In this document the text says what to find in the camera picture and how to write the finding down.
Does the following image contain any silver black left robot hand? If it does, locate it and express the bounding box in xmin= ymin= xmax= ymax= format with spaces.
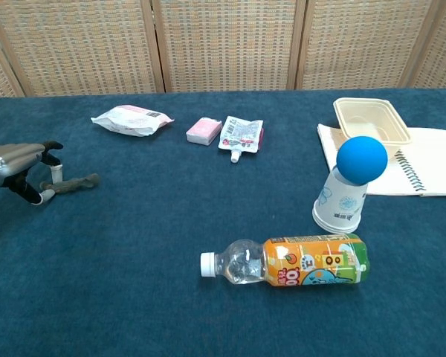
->
xmin=0 ymin=141 xmax=65 ymax=206

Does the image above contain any dark grey worm-shaped object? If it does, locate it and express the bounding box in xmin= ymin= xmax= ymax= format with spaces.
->
xmin=39 ymin=173 xmax=100 ymax=194

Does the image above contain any white pink wipes packet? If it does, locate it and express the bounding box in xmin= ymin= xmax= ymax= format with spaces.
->
xmin=90 ymin=104 xmax=175 ymax=138

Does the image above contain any blue felt table mat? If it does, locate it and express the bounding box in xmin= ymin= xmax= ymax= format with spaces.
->
xmin=0 ymin=88 xmax=446 ymax=357

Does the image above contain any pink tissue pack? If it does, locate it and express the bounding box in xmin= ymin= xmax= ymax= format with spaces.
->
xmin=186 ymin=117 xmax=223 ymax=146

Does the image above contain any white spout pouch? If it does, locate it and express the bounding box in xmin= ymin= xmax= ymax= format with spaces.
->
xmin=218 ymin=115 xmax=265 ymax=164

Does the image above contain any woven bamboo folding screen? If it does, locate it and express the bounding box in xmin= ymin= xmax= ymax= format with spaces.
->
xmin=0 ymin=0 xmax=446 ymax=98

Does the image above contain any clear bottle orange label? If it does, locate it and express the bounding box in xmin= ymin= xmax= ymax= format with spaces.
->
xmin=200 ymin=233 xmax=371 ymax=289

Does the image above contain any white paper cup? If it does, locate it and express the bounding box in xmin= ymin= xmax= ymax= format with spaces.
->
xmin=311 ymin=167 xmax=369 ymax=234

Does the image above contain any blue ball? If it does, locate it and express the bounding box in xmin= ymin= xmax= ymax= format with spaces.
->
xmin=336 ymin=135 xmax=389 ymax=185

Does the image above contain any beige plastic food container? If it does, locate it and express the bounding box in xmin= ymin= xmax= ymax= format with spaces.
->
xmin=333 ymin=97 xmax=413 ymax=146

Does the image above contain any white spiral notebook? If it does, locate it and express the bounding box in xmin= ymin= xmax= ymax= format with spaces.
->
xmin=316 ymin=123 xmax=446 ymax=197

